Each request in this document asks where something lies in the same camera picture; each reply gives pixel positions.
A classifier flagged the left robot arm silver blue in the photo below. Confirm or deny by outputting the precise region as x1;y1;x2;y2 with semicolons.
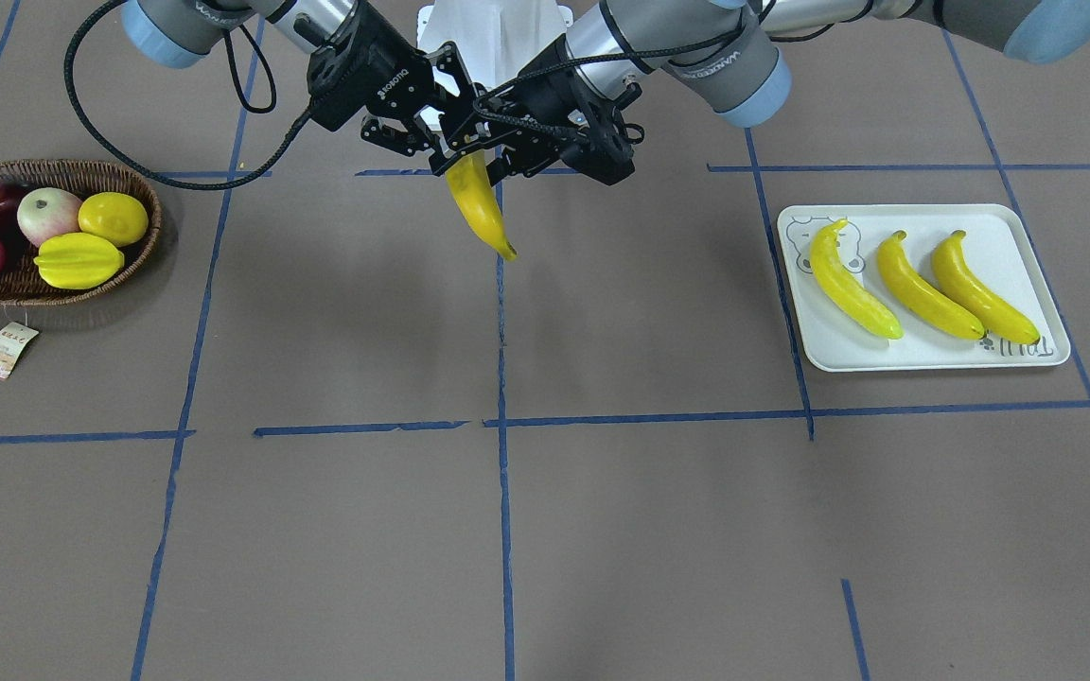
475;1;1090;185

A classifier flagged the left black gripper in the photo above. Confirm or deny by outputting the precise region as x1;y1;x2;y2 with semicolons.
475;36;645;183

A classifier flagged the woven brown basket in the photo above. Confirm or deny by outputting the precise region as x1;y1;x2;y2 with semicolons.
0;159;164;306

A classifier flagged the yellow lemon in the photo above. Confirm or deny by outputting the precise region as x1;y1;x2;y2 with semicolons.
77;191;149;250

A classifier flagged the yellow starfruit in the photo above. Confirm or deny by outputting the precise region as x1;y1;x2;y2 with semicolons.
33;232;125;290

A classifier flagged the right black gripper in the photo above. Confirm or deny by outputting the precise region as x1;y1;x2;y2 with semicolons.
307;9;489;177

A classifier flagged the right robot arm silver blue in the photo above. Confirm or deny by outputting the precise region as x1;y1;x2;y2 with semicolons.
122;1;475;174

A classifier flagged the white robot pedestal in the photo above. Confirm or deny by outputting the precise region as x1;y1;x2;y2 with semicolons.
416;1;574;89

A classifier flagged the paper price tag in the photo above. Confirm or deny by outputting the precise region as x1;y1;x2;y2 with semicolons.
0;323;43;382

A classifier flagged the yellow banana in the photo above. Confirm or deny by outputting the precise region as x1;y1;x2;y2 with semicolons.
809;218;905;340
877;230;986;341
931;230;1042;345
445;149;518;260

